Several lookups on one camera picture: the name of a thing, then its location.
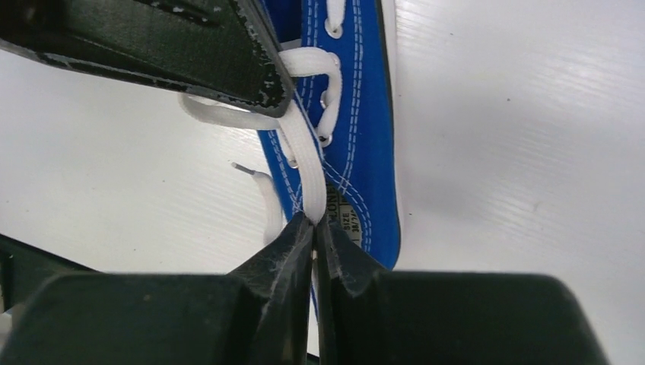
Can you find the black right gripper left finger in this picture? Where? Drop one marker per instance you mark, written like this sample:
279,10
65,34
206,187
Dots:
256,314

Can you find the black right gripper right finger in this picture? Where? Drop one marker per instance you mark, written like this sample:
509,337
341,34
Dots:
370,315

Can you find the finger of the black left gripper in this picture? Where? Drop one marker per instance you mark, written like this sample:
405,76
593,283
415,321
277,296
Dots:
225,51

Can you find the white shoelace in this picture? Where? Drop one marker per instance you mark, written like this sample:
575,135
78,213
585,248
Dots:
299,143

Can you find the blue canvas sneaker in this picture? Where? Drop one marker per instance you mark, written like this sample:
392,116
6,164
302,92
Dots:
358,156

